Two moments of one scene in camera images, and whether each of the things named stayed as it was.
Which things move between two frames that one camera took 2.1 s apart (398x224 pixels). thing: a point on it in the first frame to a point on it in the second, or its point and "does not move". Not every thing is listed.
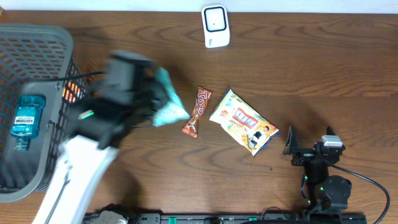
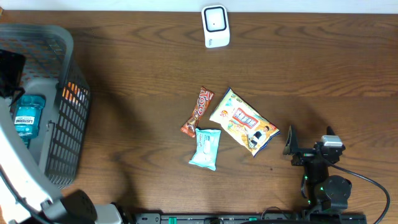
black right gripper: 291,147 does not move
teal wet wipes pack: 173,109 to 207,142
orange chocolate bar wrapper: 191,127 does not move
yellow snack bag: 242,122 does not move
